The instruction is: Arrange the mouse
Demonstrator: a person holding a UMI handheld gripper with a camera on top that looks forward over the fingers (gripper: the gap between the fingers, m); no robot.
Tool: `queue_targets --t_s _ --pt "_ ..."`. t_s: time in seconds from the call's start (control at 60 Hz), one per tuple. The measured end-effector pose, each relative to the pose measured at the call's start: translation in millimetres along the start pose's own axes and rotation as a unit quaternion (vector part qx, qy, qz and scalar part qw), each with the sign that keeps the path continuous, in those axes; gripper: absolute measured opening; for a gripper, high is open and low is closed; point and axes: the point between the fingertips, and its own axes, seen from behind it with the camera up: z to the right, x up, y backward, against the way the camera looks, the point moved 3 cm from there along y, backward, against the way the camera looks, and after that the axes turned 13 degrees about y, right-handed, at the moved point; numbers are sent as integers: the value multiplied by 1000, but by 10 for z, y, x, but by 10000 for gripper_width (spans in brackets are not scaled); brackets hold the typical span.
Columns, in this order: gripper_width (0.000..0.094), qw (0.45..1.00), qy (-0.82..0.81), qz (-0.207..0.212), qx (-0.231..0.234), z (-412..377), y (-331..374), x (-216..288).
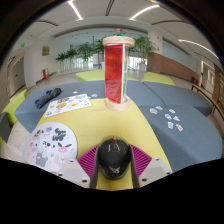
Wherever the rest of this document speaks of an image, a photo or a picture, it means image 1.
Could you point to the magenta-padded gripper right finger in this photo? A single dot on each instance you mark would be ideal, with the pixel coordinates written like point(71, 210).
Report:
point(151, 171)

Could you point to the ceiling light strips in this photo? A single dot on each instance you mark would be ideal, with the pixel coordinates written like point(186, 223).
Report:
point(75, 9)

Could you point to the row of potted green plants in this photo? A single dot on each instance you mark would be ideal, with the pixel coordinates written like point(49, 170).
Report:
point(86, 50)

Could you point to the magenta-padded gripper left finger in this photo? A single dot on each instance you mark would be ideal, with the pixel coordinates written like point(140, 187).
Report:
point(75, 171)

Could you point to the small paper sticker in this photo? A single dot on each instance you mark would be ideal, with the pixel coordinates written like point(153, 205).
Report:
point(159, 107)
point(176, 118)
point(179, 127)
point(170, 125)
point(94, 95)
point(172, 111)
point(153, 110)
point(75, 92)
point(168, 116)

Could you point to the red tower with wooden ends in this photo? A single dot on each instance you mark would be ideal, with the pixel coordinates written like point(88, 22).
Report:
point(115, 73)

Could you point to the black computer mouse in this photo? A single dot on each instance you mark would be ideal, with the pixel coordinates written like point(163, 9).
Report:
point(114, 158)

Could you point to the white sticker sheet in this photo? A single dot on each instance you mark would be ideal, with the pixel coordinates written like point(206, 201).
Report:
point(66, 105)

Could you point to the framed wall picture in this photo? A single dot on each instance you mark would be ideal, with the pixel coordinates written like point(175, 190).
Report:
point(45, 50)

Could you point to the dark grey stool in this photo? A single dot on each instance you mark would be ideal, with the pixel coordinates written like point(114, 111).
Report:
point(4, 126)

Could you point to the lime green upholstered seat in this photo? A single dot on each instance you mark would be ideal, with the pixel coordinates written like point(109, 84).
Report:
point(15, 106)
point(90, 75)
point(158, 78)

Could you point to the wooden bench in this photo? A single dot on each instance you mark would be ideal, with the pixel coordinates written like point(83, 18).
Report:
point(210, 100)

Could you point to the green exit sign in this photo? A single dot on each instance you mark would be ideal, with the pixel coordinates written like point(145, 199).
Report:
point(23, 45)

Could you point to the folded dark blue umbrella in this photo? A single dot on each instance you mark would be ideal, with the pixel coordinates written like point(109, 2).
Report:
point(48, 97)

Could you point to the red fire extinguisher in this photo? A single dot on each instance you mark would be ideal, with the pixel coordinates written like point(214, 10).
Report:
point(45, 73)

